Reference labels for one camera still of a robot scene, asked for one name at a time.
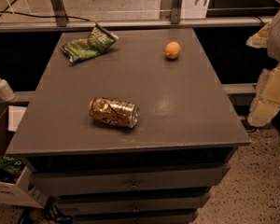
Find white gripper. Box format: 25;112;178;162
247;63;280;127

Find orange soda can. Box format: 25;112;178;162
89;97;139;129

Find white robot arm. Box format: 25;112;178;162
246;10;280;127

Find green jalapeno chip bag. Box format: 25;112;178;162
61;22;119;63

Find green snack bag in box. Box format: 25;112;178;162
0;155;24;175

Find orange fruit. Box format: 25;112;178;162
165;42;181;60

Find grey drawer cabinet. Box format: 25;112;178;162
7;28;249;224

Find white pump bottle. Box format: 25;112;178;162
0;78;16;102

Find cardboard box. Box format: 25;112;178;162
0;105;48;208

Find black cables on floor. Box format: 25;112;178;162
41;196;74;224

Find black cable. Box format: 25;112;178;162
0;10;91;22

